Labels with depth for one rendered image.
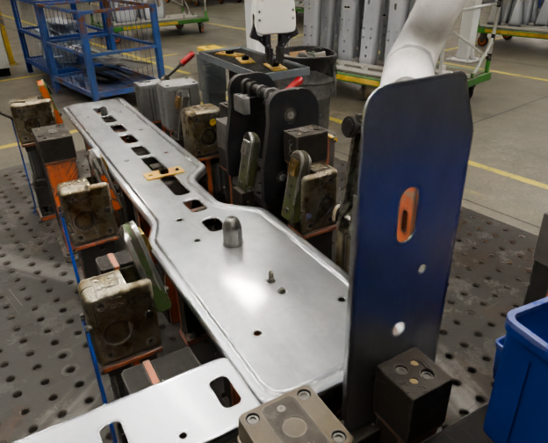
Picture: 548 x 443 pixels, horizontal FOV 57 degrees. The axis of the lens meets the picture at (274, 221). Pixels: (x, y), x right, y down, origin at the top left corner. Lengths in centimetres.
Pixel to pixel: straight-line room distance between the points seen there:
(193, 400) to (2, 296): 89
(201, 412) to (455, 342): 68
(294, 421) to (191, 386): 16
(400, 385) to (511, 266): 96
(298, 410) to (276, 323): 20
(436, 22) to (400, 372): 88
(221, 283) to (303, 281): 12
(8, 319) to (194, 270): 64
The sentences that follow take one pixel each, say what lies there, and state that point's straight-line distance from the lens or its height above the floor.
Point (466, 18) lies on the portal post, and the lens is 751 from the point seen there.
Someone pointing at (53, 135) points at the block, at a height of 103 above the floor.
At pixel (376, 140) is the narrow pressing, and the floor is 130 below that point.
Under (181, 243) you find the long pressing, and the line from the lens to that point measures 84.
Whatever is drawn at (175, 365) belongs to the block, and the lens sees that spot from 65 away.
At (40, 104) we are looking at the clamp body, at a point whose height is 105.
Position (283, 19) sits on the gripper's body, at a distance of 128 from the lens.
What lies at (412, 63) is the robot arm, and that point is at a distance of 119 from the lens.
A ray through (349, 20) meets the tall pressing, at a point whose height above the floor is 72.
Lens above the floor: 142
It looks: 28 degrees down
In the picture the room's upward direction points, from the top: 2 degrees counter-clockwise
